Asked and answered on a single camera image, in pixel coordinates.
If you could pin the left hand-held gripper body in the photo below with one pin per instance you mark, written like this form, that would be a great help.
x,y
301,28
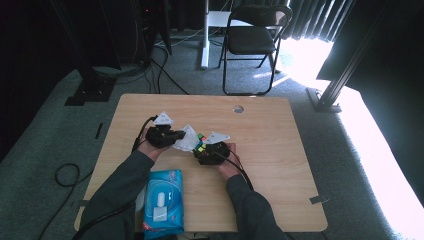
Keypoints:
x,y
160,136

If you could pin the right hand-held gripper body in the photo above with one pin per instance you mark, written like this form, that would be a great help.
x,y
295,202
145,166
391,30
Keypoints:
x,y
215,155

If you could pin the multicoloured puzzle cube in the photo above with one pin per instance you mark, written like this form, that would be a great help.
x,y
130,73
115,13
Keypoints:
x,y
201,144

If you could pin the white wet wipe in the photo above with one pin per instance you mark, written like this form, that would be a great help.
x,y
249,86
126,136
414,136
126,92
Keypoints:
x,y
161,199
188,140

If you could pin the blue wet wipes pack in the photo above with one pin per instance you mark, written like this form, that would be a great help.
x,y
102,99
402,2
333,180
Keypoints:
x,y
170,200

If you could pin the person's left hand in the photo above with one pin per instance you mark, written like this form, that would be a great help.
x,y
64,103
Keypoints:
x,y
150,151

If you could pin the person's right hand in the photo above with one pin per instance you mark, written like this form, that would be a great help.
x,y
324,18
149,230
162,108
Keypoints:
x,y
230,168

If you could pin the black floor tape strip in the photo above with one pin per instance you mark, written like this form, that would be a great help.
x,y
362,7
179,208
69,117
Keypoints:
x,y
98,130

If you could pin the black metal stand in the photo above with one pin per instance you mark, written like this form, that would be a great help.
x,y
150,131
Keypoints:
x,y
90,90

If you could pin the black computer tower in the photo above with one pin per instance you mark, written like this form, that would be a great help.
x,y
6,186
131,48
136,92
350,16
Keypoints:
x,y
150,26

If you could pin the black folding chair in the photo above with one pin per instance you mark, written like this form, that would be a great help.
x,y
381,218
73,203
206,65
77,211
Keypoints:
x,y
250,40

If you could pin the aluminium profile stand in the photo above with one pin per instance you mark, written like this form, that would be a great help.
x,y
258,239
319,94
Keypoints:
x,y
338,83

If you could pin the dark curtain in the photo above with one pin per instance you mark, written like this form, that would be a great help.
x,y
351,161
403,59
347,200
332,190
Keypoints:
x,y
393,83
30,66

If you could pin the striped grey curtain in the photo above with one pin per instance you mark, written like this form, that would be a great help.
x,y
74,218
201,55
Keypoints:
x,y
316,20

